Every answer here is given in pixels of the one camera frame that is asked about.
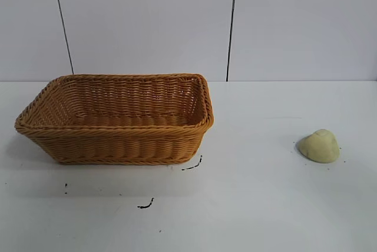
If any pale yellow egg yolk pastry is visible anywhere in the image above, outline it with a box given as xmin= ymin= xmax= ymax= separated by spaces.
xmin=297 ymin=128 xmax=341 ymax=164

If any brown woven wicker basket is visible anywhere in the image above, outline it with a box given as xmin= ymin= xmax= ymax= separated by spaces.
xmin=15 ymin=72 xmax=215 ymax=167

